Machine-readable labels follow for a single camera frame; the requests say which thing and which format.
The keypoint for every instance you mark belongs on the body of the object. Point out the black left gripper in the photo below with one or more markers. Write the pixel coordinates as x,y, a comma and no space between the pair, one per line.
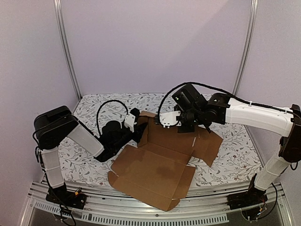
139,132

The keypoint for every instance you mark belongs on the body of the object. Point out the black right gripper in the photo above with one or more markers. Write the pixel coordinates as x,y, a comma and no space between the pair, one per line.
186,128

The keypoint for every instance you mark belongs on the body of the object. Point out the brown cardboard box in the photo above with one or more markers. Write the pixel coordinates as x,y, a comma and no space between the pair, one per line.
156,171

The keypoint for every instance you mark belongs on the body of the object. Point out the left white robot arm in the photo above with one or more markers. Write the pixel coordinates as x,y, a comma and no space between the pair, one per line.
52,127

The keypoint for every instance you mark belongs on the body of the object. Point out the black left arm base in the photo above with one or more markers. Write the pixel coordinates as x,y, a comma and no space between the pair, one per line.
74,199

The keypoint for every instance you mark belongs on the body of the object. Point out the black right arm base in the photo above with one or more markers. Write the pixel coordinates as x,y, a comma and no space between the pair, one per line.
250,197

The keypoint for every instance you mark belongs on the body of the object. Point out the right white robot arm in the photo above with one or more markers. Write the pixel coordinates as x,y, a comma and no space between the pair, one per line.
225,108

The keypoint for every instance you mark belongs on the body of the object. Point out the floral patterned table mat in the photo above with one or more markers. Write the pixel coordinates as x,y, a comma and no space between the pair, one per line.
237,159

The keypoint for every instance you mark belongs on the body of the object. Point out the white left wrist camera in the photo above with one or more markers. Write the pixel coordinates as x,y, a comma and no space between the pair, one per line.
131,119

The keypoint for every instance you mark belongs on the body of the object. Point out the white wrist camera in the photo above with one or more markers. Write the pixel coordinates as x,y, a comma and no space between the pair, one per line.
131,119
168,120

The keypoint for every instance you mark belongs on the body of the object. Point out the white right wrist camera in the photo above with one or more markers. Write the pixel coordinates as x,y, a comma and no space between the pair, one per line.
168,120

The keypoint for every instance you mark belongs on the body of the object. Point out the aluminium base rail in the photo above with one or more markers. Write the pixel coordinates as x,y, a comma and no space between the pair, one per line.
204,206

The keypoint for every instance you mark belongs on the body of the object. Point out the right aluminium frame post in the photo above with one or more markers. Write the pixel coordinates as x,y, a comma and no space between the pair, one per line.
247,45

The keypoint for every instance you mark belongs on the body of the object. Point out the aluminium frame post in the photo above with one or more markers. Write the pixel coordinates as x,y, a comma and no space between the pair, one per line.
247,45
66,49

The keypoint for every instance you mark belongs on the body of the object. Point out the left aluminium frame post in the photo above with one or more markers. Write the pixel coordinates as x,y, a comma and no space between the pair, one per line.
66,49

